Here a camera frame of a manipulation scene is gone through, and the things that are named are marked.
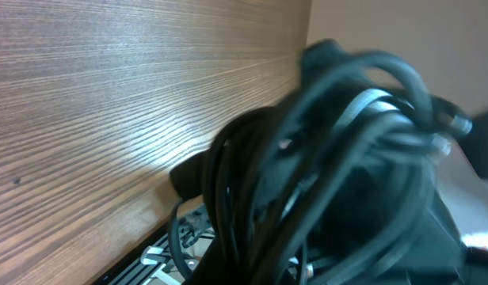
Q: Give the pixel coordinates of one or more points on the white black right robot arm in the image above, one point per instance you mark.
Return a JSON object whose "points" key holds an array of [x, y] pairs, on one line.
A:
{"points": [[475, 145]]}

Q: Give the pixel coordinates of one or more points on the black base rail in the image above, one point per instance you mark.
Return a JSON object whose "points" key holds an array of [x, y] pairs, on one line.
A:
{"points": [[151, 261]]}

